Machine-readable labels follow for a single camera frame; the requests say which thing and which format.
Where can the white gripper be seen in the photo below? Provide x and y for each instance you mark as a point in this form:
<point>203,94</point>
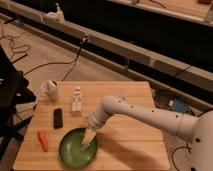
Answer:
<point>95,120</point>

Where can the green ceramic bowl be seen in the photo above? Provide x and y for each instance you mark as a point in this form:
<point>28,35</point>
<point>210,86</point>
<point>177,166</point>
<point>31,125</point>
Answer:
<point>72,154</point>

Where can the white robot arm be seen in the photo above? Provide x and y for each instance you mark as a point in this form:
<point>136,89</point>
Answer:
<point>198,130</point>

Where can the wooden table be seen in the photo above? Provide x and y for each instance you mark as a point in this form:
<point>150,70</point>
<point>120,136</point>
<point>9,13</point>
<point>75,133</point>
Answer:
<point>124,144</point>

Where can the orange carrot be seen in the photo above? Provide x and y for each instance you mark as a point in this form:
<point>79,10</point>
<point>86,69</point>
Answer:
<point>43,140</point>

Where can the white mug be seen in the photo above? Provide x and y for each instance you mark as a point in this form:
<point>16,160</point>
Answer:
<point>50,88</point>

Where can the blue box on floor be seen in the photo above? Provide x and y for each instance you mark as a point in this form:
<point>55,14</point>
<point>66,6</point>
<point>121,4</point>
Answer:
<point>178,106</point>

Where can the white object on ledge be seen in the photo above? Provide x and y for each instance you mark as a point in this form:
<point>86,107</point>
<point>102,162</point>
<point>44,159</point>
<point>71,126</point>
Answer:
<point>58,15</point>

